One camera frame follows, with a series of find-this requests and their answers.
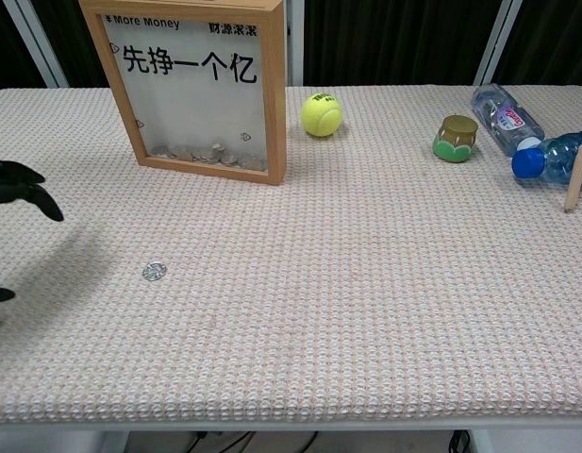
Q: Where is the white table frame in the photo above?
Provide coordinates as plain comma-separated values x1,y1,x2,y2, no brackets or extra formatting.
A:
0,417,582,453

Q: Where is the white metal frame post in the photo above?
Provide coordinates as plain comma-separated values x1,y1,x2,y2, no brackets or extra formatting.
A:
6,0,69,89
284,0,306,87
474,0,524,87

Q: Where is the clear bottle with pink label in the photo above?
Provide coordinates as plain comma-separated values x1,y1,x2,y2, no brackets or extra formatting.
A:
470,83,547,158

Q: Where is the woven beige tablecloth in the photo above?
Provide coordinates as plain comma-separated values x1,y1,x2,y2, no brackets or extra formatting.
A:
0,84,582,424

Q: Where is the wooden stick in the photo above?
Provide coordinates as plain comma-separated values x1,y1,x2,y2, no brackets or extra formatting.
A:
563,140,582,213

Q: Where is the pile of silver coins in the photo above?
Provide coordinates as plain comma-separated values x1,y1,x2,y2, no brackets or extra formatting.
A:
150,143,270,172

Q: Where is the clear bottle with blue cap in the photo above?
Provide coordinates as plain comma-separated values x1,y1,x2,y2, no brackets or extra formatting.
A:
510,131,582,186

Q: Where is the yellow tennis ball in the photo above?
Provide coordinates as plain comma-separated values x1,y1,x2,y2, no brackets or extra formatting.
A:
300,92,344,139

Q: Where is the green and brown toy pot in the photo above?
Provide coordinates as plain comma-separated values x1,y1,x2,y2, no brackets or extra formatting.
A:
431,115,480,164

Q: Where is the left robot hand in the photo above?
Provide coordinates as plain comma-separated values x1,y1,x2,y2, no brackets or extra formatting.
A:
0,158,65,306

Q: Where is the black curtain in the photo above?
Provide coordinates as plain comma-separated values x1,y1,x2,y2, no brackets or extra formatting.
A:
0,0,582,90

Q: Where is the silver coin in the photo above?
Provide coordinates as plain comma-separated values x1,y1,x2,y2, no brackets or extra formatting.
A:
141,261,169,283

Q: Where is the wooden frame money box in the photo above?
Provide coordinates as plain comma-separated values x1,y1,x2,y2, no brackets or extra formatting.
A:
77,0,288,187

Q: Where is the black cable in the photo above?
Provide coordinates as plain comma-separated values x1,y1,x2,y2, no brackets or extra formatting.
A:
184,430,257,453
448,429,472,453

